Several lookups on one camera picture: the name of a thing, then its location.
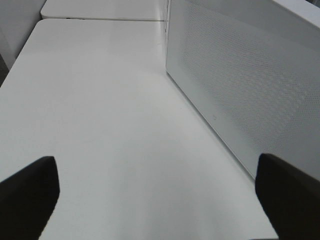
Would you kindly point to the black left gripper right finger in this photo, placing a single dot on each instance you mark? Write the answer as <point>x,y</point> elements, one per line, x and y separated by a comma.
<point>289,197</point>

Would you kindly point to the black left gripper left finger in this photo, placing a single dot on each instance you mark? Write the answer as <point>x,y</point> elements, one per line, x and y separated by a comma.
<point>28,199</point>

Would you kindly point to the white microwave door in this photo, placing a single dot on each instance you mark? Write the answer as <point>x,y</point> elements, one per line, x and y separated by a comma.
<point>252,70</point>

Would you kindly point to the white microwave oven body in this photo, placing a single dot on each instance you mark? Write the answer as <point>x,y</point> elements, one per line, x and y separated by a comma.
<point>304,9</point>

